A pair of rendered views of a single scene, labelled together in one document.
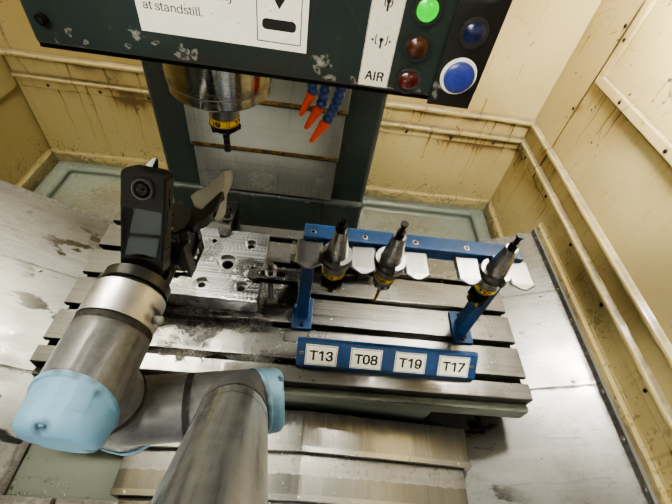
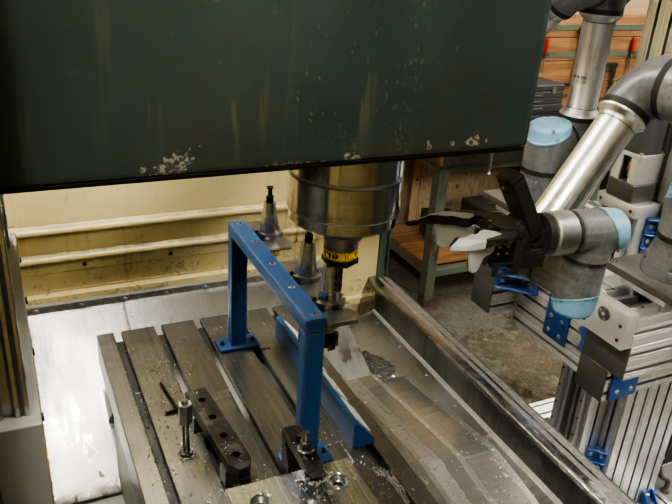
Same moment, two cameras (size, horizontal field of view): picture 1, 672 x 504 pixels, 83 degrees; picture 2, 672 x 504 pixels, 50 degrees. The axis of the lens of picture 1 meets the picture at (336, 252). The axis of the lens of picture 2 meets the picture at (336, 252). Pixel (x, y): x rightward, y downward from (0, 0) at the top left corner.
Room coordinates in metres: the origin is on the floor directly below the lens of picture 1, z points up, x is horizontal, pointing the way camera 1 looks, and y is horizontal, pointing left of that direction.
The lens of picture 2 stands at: (0.90, 1.12, 1.87)
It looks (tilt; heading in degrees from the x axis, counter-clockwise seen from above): 25 degrees down; 250
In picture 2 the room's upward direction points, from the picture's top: 4 degrees clockwise
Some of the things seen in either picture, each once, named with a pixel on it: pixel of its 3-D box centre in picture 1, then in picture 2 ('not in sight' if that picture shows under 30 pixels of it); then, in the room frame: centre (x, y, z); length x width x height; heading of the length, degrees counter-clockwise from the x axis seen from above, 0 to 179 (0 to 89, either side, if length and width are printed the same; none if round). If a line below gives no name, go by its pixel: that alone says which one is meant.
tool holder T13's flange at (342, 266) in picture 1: (336, 257); (328, 303); (0.50, 0.00, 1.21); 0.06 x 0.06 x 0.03
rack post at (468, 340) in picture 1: (481, 298); (237, 291); (0.60, -0.38, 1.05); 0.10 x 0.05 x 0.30; 6
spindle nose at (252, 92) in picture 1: (217, 48); (345, 176); (0.57, 0.23, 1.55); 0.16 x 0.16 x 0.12
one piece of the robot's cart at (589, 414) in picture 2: not in sight; (592, 346); (-0.42, -0.32, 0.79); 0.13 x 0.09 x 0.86; 97
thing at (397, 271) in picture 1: (389, 261); (305, 277); (0.52, -0.11, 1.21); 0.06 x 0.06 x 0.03
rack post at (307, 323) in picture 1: (306, 281); (308, 397); (0.55, 0.06, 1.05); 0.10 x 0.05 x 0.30; 6
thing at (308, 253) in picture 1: (309, 254); (340, 317); (0.50, 0.05, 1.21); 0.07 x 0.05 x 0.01; 6
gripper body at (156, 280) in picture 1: (156, 254); (512, 240); (0.28, 0.21, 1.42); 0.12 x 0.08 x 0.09; 3
